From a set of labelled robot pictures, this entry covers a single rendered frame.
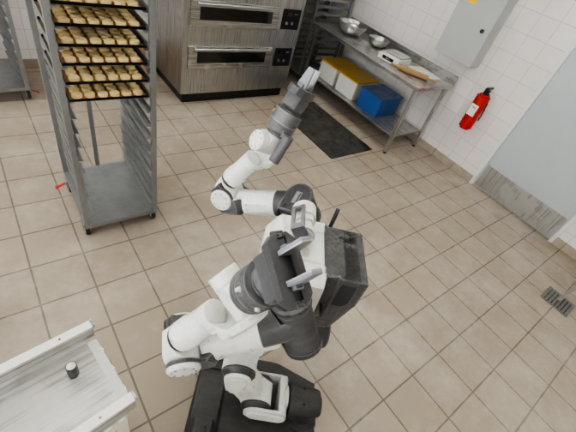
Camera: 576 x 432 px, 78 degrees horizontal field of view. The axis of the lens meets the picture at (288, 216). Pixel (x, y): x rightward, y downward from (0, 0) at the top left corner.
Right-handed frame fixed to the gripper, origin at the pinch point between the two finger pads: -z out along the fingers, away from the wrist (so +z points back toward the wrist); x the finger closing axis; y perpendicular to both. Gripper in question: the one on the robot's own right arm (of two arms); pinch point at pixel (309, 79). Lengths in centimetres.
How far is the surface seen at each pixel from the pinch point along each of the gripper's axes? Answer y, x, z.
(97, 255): 88, -58, 174
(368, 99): 67, -374, -4
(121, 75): 113, -48, 56
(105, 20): 119, -33, 33
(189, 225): 69, -118, 146
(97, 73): 120, -39, 61
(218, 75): 206, -267, 67
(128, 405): -19, 38, 101
